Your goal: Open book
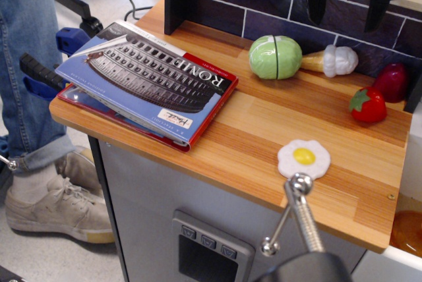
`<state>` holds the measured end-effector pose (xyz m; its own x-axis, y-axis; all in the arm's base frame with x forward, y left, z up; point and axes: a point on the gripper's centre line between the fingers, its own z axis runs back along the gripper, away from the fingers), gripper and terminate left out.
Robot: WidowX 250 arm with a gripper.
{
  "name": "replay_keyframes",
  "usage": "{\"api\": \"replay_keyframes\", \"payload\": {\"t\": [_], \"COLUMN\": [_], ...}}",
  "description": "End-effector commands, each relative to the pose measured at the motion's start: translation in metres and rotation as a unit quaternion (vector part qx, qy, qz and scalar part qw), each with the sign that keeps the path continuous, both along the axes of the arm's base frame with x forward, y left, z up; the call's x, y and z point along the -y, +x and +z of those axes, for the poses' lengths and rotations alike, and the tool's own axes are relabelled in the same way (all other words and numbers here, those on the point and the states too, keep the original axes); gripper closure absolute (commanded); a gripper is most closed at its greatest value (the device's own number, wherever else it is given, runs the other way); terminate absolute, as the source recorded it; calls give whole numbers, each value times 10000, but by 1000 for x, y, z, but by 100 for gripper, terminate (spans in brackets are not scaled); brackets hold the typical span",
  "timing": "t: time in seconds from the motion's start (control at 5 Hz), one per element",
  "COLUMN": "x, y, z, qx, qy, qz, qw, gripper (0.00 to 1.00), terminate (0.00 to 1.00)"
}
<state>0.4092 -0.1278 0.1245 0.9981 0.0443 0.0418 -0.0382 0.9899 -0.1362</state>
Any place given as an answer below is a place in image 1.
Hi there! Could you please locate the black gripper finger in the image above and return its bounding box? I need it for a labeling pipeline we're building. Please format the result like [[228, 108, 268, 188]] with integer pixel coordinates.
[[307, 0, 326, 25], [364, 0, 391, 32]]

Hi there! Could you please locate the Rome picture book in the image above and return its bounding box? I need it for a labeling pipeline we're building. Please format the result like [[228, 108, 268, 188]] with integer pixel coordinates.
[[55, 20, 238, 152]]

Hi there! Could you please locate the toy ice cream cone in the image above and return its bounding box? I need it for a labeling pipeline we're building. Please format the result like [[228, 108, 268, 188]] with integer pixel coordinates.
[[301, 45, 359, 78]]

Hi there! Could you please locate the green toy cabbage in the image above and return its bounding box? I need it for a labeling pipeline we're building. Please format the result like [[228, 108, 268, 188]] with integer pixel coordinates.
[[249, 35, 303, 80]]

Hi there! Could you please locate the dark red toy fruit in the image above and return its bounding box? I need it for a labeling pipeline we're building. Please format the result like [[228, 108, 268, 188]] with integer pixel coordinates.
[[373, 63, 410, 103]]

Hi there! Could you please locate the red toy strawberry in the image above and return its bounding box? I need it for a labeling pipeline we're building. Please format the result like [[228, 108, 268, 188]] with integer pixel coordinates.
[[349, 86, 387, 123]]

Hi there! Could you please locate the toy fried egg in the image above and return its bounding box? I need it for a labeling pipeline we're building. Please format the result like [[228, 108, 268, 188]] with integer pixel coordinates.
[[278, 140, 331, 180]]

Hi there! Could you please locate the black office chair base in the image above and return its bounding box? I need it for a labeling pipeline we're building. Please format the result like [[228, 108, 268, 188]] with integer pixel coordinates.
[[55, 0, 103, 38]]

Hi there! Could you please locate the grey toy kitchen cabinet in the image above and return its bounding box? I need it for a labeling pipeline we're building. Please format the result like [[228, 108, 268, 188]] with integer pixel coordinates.
[[87, 135, 367, 282]]

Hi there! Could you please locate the grey oven control panel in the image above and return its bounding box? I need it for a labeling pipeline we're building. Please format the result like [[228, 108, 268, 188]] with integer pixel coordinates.
[[172, 210, 255, 282]]

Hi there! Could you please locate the blue black bar clamp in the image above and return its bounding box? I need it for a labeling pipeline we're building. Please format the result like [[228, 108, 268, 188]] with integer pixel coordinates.
[[19, 28, 91, 101]]

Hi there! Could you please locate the far beige sneaker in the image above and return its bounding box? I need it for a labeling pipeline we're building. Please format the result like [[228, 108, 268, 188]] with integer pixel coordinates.
[[55, 146, 104, 197]]

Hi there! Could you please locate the beige sneaker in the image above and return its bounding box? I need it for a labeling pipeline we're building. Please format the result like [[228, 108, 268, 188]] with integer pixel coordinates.
[[55, 146, 104, 197], [5, 175, 115, 244]]

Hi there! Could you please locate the blue jeans leg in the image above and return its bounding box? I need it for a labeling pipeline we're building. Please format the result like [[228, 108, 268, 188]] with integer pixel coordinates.
[[1, 0, 74, 174]]

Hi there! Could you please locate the near beige sneaker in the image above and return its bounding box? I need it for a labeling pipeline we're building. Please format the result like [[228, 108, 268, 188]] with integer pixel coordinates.
[[5, 175, 115, 244]]

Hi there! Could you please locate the small metal clamp knob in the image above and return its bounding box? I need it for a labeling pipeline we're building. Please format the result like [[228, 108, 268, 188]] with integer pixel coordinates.
[[0, 155, 18, 171]]

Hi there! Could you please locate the metal clamp screw handle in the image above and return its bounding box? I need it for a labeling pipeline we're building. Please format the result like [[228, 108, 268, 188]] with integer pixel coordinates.
[[260, 173, 326, 257]]

